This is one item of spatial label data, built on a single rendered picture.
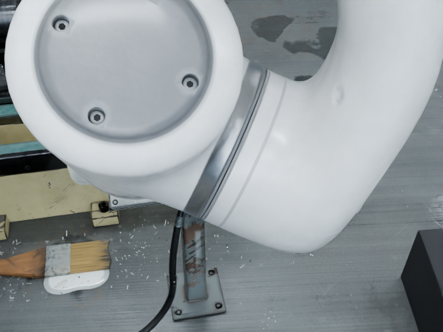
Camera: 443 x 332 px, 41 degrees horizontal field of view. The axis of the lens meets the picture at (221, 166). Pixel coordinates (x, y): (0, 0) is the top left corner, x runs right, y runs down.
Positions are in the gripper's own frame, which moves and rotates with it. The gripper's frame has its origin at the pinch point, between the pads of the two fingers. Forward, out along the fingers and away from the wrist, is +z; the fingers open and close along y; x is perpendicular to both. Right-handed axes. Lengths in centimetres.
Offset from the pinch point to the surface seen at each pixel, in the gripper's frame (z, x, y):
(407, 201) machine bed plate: 35, 7, -40
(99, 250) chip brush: 33.6, 7.9, 7.2
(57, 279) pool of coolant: 31.7, 10.9, 13.0
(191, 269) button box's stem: 21.6, 11.4, -4.5
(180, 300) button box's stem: 27.2, 15.7, -2.9
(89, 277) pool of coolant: 31.4, 11.2, 8.7
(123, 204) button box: 6.6, 3.2, 2.1
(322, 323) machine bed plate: 23.7, 20.8, -20.4
